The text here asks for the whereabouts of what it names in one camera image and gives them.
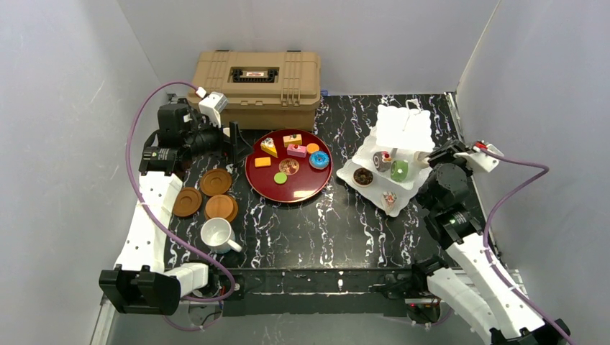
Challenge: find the white round cake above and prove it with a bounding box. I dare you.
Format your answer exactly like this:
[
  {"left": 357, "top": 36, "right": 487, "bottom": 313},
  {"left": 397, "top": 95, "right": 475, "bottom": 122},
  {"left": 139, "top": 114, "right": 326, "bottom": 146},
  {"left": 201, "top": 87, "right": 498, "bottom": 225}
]
[{"left": 414, "top": 151, "right": 430, "bottom": 167}]

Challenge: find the white three-tier cake stand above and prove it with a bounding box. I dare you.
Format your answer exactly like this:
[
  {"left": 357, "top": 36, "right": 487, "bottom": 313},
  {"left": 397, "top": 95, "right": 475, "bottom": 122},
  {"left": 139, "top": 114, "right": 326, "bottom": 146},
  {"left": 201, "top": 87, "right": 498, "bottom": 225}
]
[{"left": 337, "top": 100, "right": 434, "bottom": 217}]

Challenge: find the white triangular cake slice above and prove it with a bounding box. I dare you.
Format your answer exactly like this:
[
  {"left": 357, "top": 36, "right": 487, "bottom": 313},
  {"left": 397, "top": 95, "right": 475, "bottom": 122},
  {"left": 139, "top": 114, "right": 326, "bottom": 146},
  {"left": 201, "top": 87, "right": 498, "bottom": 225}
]
[{"left": 381, "top": 191, "right": 397, "bottom": 214}]

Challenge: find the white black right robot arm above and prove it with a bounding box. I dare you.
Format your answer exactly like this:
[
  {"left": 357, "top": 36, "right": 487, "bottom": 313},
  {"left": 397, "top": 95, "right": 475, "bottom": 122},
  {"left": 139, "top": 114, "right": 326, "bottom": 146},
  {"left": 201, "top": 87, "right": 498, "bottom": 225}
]
[{"left": 412, "top": 140, "right": 574, "bottom": 344}]

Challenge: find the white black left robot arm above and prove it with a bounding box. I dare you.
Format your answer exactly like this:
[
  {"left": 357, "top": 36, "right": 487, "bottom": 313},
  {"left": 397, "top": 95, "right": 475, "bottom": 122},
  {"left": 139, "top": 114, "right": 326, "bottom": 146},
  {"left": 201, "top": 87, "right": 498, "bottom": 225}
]
[{"left": 99, "top": 103, "right": 253, "bottom": 316}]

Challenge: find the orange square cake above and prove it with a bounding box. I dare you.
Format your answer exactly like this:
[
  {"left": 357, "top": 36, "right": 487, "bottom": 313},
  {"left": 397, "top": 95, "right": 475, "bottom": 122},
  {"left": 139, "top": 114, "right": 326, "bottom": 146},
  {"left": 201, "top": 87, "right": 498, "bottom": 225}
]
[{"left": 254, "top": 157, "right": 272, "bottom": 167}]

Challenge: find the yellow triangular cake slice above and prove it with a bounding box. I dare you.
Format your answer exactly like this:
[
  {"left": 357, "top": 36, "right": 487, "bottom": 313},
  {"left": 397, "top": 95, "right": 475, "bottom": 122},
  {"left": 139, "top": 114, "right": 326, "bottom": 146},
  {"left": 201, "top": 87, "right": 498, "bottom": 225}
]
[{"left": 260, "top": 137, "right": 278, "bottom": 158}]

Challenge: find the brown wooden coaster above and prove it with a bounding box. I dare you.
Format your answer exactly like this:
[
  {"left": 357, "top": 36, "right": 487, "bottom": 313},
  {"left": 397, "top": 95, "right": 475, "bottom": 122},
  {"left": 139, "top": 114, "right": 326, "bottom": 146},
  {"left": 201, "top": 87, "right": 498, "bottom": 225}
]
[{"left": 199, "top": 168, "right": 232, "bottom": 197}]

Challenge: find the green round macaron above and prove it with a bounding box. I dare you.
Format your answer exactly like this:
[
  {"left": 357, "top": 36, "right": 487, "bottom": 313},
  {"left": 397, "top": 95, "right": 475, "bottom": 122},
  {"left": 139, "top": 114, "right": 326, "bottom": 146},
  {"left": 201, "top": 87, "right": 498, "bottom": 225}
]
[{"left": 273, "top": 172, "right": 288, "bottom": 185}]

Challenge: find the round red tray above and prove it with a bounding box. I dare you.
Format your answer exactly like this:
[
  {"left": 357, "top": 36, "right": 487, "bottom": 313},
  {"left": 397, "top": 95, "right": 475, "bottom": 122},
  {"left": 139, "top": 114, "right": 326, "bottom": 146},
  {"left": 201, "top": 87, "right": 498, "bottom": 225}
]
[{"left": 245, "top": 129, "right": 333, "bottom": 203}]

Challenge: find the pink rectangular cake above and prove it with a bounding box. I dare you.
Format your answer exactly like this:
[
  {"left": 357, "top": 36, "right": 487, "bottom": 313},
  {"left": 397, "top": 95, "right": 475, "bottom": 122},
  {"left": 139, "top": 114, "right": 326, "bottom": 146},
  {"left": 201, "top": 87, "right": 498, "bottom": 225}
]
[{"left": 286, "top": 144, "right": 308, "bottom": 158}]

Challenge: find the yellow rectangular cake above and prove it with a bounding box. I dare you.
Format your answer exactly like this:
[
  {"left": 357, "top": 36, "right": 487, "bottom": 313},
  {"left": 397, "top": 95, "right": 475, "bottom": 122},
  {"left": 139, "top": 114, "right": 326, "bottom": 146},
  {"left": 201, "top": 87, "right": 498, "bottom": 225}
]
[{"left": 283, "top": 134, "right": 303, "bottom": 150}]

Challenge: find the light wooden coaster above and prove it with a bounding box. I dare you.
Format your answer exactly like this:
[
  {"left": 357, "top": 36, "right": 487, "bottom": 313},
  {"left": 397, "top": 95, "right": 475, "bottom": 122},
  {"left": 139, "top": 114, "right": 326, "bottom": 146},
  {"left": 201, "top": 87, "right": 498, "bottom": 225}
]
[{"left": 204, "top": 194, "right": 239, "bottom": 222}]

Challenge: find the dark brown coaster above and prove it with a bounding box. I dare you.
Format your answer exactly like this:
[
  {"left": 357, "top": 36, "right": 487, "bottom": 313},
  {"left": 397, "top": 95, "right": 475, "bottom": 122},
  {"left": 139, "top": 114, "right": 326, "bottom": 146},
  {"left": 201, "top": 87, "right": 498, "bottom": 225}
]
[{"left": 173, "top": 187, "right": 203, "bottom": 218}]

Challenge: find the tan plastic toolbox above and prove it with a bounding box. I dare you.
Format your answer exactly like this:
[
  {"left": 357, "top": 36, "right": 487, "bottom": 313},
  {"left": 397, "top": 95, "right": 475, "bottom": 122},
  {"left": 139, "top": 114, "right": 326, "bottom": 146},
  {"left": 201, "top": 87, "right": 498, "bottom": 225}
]
[{"left": 192, "top": 50, "right": 321, "bottom": 132}]

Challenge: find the orange round cookie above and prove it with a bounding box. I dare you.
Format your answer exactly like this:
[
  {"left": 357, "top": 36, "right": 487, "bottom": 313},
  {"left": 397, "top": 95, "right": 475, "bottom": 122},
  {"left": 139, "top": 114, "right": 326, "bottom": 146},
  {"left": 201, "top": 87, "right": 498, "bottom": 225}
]
[{"left": 306, "top": 143, "right": 320, "bottom": 155}]

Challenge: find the blue frosted donut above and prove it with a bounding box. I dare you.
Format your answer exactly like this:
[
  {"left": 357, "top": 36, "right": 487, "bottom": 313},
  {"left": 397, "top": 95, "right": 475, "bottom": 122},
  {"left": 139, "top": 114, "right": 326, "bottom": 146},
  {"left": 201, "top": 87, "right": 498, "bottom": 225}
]
[{"left": 309, "top": 150, "right": 331, "bottom": 170}]

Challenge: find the white mug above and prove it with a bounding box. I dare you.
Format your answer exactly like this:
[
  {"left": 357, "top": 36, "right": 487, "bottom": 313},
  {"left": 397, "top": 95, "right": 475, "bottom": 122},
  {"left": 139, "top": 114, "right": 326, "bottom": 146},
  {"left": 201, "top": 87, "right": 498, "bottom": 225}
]
[{"left": 200, "top": 218, "right": 242, "bottom": 254}]

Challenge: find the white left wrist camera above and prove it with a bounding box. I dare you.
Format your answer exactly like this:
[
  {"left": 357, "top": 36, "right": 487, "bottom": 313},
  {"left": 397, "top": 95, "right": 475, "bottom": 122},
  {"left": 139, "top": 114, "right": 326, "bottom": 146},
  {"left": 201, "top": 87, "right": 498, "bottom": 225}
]
[{"left": 195, "top": 87, "right": 228, "bottom": 128}]

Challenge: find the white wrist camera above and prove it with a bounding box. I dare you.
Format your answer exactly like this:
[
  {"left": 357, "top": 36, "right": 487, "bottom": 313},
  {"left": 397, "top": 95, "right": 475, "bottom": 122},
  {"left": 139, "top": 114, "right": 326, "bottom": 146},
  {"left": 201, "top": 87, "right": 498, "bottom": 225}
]
[
  {"left": 453, "top": 141, "right": 504, "bottom": 173},
  {"left": 195, "top": 87, "right": 228, "bottom": 128}
]

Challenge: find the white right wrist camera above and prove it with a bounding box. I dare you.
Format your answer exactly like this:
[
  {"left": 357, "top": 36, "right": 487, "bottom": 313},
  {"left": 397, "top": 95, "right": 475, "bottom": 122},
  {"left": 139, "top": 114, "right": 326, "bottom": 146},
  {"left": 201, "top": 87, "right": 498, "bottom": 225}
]
[{"left": 453, "top": 141, "right": 504, "bottom": 173}]

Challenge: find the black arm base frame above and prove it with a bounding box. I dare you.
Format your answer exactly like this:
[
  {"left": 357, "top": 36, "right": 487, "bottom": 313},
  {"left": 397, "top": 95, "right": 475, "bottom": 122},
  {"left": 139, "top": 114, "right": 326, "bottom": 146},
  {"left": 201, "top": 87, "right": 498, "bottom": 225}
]
[{"left": 222, "top": 268, "right": 450, "bottom": 323}]

